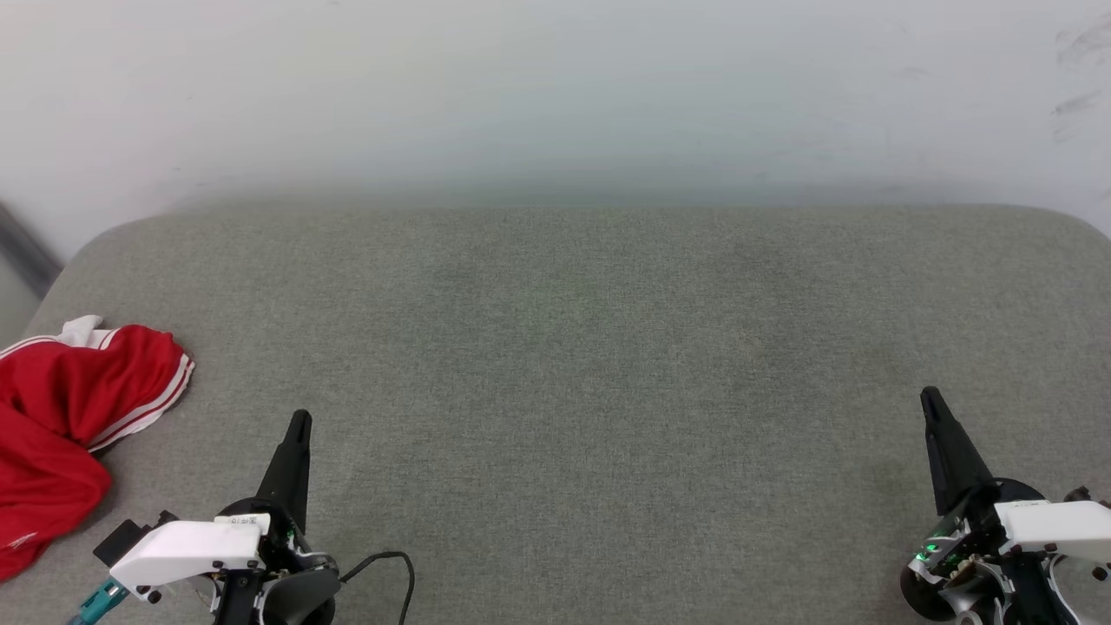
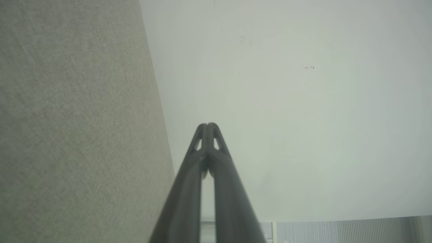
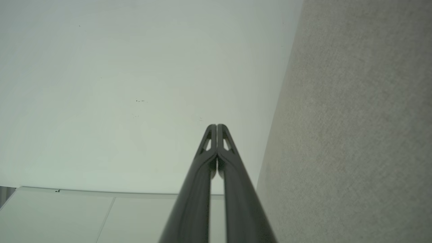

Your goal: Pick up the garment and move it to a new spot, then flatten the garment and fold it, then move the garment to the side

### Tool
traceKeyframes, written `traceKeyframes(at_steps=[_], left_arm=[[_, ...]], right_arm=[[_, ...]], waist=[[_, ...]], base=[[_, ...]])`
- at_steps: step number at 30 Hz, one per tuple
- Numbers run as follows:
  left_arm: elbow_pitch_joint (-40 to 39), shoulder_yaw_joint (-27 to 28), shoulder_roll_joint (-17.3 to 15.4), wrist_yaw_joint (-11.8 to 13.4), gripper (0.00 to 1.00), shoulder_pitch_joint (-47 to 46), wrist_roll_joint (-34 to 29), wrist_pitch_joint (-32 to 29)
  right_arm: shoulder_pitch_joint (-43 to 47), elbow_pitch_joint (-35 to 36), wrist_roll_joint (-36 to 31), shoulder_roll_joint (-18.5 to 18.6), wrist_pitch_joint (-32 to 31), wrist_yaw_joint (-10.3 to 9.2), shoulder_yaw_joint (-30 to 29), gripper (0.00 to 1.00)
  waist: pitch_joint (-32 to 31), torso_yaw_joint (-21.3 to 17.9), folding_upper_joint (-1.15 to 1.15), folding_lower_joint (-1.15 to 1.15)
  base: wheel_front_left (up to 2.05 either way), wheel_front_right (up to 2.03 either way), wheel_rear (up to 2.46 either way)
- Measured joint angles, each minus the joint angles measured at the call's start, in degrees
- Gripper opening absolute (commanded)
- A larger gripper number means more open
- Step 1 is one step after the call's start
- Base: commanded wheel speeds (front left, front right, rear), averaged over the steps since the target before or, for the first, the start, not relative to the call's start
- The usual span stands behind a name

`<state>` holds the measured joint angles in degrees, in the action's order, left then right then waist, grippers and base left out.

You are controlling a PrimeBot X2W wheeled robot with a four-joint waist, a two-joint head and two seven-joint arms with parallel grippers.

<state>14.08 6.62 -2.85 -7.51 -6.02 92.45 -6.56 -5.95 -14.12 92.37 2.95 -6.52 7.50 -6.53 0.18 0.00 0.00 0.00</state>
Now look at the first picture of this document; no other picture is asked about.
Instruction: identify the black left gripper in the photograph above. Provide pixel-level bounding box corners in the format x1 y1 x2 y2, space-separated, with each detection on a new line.
217 411 341 625

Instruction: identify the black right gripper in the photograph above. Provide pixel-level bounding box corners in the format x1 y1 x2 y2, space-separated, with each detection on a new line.
901 388 1086 625

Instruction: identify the red and white jersey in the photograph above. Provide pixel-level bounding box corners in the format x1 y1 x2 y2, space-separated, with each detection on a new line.
0 315 195 582

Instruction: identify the grey fabric sofa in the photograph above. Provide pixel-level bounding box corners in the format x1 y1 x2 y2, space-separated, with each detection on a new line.
0 204 1111 625

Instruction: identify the grey skirting strip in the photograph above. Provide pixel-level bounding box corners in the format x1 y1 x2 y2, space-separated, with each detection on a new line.
0 201 63 298

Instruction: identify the thin black cable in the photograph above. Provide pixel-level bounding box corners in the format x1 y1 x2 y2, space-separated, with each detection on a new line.
339 551 416 625

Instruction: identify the teal cable connector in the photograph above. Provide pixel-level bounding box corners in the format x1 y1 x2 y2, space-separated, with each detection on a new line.
68 580 131 625

